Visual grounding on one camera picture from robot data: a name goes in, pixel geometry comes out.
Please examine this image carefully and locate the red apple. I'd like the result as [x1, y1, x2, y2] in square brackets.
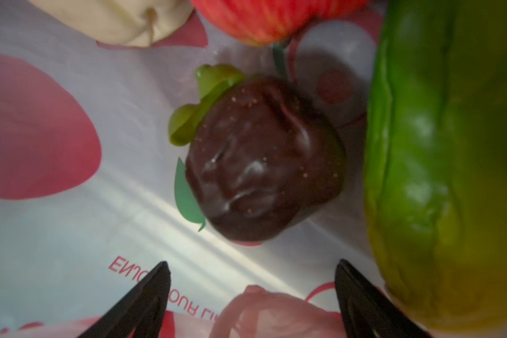
[192, 0, 367, 46]

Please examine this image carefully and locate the pink plastic bag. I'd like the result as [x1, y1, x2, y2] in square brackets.
[0, 0, 507, 338]

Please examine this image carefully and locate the dark purple mangosteen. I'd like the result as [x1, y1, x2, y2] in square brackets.
[168, 64, 346, 243]

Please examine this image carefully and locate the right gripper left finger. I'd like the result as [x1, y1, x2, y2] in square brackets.
[79, 261, 171, 338]

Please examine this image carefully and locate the green pepper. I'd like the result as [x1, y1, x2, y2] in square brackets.
[363, 1, 507, 332]

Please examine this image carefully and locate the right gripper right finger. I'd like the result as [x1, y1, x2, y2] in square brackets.
[335, 259, 431, 338]

